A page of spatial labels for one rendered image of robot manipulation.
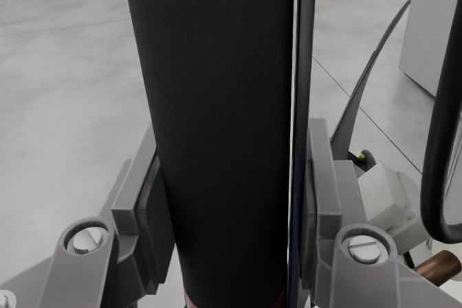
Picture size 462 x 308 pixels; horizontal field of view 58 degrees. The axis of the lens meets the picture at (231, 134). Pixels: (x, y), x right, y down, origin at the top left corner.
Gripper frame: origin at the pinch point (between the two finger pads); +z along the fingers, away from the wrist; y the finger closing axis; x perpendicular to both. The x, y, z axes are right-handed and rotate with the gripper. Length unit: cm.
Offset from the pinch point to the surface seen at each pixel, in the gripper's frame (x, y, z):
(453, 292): -36.8, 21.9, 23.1
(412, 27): -110, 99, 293
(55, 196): -149, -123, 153
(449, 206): -117, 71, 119
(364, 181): -34, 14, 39
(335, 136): -13.7, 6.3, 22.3
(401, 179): -33, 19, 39
